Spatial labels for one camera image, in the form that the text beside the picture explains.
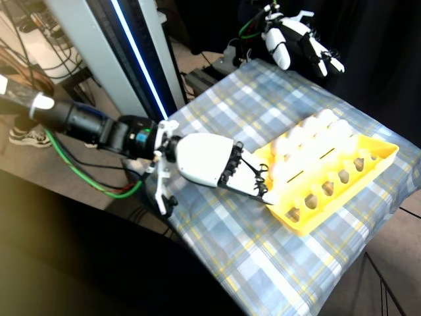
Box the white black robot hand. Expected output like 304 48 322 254
264 18 345 78
174 133 278 205

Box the yellow egg carton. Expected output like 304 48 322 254
253 110 401 237

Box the grey metal clamp device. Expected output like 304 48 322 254
210 38 256 76

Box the black equipment box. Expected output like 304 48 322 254
180 67 218 98

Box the black curtain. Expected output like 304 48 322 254
170 0 421 149

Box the blue plaid table cloth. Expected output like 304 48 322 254
164 61 421 316

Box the grey column with blue light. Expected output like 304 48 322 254
44 0 188 121

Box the person's white shoe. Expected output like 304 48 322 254
9 126 53 149

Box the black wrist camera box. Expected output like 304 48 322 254
165 195 179 218

